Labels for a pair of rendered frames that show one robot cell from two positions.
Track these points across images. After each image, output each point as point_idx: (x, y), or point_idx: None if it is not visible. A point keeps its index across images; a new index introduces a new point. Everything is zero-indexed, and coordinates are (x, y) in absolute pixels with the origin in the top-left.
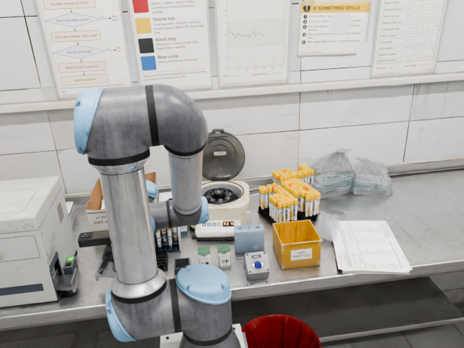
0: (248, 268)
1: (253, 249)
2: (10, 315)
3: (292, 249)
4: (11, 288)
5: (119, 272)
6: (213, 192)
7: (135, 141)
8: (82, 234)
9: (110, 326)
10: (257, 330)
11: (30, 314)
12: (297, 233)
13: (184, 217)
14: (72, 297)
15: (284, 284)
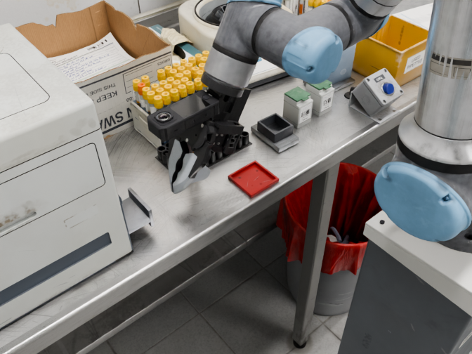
0: (381, 97)
1: (339, 76)
2: (70, 310)
3: (409, 57)
4: (53, 265)
5: (469, 120)
6: (221, 13)
7: None
8: (156, 116)
9: (454, 220)
10: (296, 193)
11: (106, 292)
12: (377, 38)
13: (375, 22)
14: (149, 237)
15: (411, 106)
